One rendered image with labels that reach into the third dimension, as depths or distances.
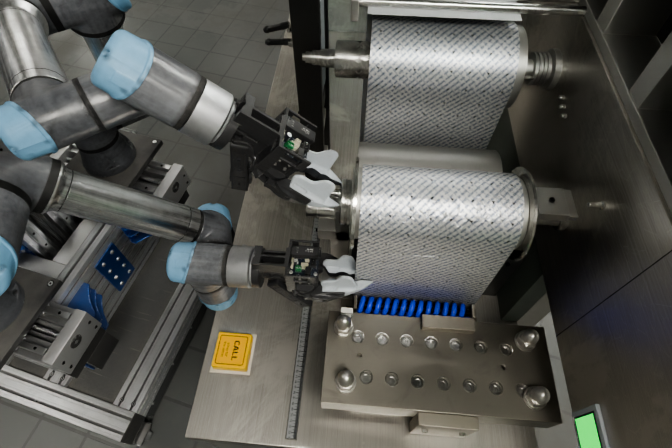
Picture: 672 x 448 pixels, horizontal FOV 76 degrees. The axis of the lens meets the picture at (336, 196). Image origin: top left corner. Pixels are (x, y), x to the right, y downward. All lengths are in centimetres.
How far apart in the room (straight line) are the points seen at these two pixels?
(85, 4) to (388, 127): 60
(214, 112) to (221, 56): 258
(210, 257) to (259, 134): 30
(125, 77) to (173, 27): 296
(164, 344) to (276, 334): 87
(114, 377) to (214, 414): 91
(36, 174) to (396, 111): 60
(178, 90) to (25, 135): 20
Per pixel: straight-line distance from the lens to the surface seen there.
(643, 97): 64
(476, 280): 80
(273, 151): 56
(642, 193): 61
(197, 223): 92
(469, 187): 66
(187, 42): 332
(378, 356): 82
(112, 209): 86
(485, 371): 86
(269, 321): 99
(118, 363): 184
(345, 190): 66
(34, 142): 66
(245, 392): 96
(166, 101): 55
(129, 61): 55
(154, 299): 188
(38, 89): 68
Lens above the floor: 182
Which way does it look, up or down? 55 degrees down
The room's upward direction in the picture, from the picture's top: straight up
